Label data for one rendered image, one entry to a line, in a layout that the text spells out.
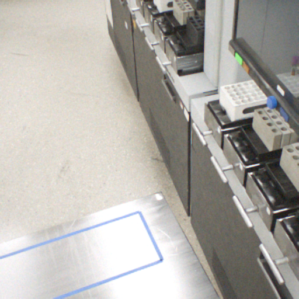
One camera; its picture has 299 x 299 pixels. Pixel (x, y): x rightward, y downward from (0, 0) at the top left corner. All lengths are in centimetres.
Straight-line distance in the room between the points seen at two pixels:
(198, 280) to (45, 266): 31
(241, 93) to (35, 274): 72
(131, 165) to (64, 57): 120
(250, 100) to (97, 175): 119
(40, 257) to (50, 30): 278
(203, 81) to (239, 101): 33
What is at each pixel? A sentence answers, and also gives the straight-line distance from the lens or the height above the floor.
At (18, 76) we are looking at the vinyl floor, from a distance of 316.
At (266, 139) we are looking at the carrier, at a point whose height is 84.
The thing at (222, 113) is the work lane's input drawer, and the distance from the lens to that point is 131.
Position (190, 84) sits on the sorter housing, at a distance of 157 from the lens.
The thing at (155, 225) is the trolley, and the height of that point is 82.
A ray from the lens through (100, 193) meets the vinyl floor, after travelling 222.
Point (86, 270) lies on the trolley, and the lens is 97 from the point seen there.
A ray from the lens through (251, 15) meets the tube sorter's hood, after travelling 116.
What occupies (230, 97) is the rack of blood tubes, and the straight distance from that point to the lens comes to 129.
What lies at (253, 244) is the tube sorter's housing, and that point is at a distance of 126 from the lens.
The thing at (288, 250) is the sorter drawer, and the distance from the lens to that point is 106.
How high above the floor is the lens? 162
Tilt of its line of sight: 42 degrees down
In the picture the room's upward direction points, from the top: 4 degrees counter-clockwise
